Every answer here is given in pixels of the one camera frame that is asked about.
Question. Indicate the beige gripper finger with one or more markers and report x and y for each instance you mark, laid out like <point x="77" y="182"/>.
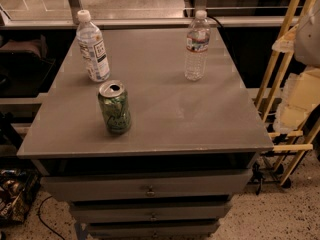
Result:
<point x="304" y="89"/>
<point x="289" y="116"/>

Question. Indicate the clear plastic water bottle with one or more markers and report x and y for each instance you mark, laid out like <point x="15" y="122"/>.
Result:
<point x="197" y="44"/>

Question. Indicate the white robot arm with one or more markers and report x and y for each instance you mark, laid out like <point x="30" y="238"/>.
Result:
<point x="304" y="42"/>

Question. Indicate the white labelled water bottle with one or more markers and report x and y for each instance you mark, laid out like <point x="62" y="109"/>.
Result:
<point x="92" y="48"/>

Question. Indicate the top grey drawer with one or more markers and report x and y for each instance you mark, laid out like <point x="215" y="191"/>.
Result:
<point x="133" y="186"/>

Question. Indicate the grey drawer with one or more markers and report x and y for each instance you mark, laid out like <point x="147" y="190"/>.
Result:
<point x="133" y="186"/>
<point x="151" y="212"/>
<point x="153" y="229"/>

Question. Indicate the grey drawer cabinet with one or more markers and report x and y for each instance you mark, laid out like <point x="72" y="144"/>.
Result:
<point x="176" y="125"/>

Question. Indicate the bottom grey drawer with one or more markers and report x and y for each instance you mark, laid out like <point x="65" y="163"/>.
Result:
<point x="153" y="229"/>

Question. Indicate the green soda can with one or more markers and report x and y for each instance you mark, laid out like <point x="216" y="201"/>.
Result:
<point x="114" y="105"/>

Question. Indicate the middle grey drawer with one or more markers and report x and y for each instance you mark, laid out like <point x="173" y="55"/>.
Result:
<point x="151" y="212"/>

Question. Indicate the dark chair at left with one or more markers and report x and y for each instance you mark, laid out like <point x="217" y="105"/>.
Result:
<point x="24" y="68"/>

